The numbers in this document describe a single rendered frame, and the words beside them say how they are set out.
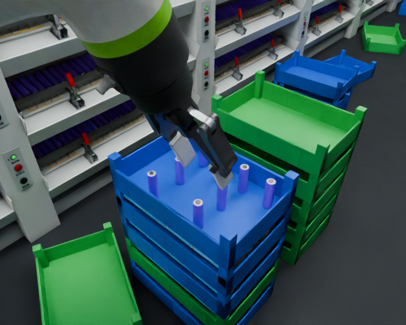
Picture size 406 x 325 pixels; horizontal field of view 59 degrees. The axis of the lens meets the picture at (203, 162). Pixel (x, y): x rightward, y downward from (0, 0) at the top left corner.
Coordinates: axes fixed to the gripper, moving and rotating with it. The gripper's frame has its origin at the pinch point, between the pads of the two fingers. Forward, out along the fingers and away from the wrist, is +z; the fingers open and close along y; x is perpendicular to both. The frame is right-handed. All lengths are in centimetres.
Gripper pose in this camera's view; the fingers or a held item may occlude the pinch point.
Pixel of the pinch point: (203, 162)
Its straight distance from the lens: 55.4
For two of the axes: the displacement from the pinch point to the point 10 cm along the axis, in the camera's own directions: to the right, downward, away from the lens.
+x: 6.1, -7.5, 2.6
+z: 2.8, 5.1, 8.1
